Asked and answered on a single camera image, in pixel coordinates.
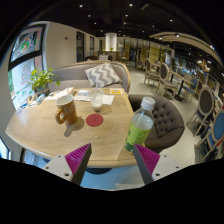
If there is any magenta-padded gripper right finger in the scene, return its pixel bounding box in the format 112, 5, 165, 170
132, 143, 184, 185

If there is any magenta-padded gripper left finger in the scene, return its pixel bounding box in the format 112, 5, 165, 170
41, 143, 92, 186

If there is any green-labelled clear drink bottle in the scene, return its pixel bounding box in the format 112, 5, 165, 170
124, 96, 156, 154

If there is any grey tufted armchair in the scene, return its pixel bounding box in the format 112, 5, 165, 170
128, 93, 186, 154

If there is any flat round red coaster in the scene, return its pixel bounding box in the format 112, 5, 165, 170
85, 113, 104, 128

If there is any brown mug with white inside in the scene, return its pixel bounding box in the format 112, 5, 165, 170
54, 94, 79, 127

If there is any clear plastic cup with straw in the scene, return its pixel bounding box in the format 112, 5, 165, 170
89, 81, 105, 113

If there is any small white blue box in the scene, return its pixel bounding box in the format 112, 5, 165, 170
77, 89, 91, 97

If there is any white paper napkin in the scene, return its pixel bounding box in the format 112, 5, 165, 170
101, 94, 116, 106

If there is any blue tissue pack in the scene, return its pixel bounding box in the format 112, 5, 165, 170
34, 93, 46, 105

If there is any plain glass window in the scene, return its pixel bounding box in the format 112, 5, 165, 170
0, 138, 11, 161

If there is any yellow card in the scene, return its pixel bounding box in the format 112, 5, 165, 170
109, 87, 125, 96

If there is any group of dining chairs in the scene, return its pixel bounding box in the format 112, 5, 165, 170
143, 57, 224, 164

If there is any grey curved sofa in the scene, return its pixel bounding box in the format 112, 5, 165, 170
48, 60, 132, 95

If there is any green potted plant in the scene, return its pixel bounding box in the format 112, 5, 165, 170
28, 67, 62, 95

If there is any grey white chevron cushion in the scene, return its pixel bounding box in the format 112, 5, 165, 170
84, 62, 123, 88

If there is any window with festive decals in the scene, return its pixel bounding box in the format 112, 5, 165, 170
7, 23, 47, 111

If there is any group of ceiling lights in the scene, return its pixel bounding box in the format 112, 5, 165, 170
78, 2, 215, 51

